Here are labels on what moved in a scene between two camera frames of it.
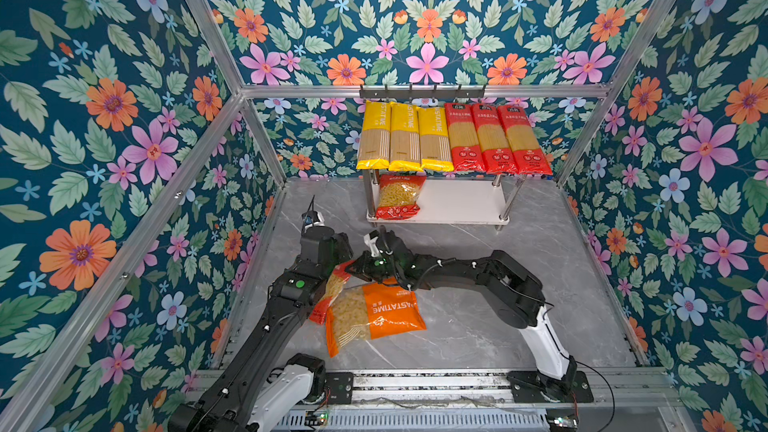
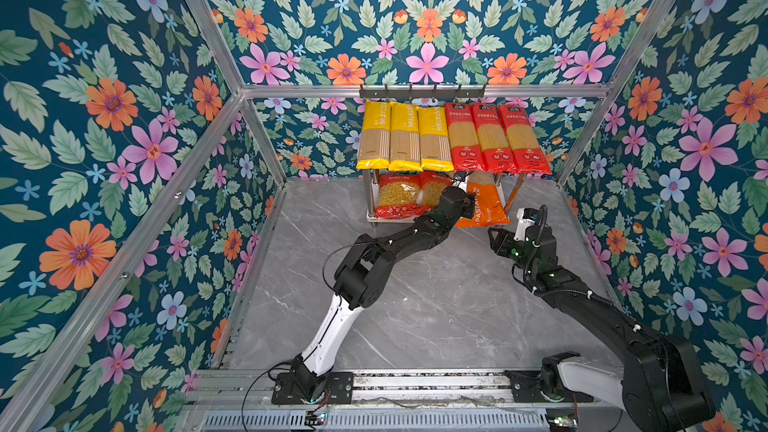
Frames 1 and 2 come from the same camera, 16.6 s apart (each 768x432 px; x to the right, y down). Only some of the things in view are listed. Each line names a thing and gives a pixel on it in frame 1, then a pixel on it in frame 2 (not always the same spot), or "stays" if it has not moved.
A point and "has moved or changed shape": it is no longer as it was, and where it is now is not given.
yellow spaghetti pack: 375,141 stays
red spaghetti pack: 526,153 stays
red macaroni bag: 334,286 has moved or changed shape
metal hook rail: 422,94 stays
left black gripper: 344,245 -> 468,201
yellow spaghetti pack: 404,138 stays
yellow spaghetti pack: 434,140 stays
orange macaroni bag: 369,312 -> 489,206
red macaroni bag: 399,195 stays
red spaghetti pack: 492,139 stays
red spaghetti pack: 464,140 stays
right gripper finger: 364,272 -> 499,238
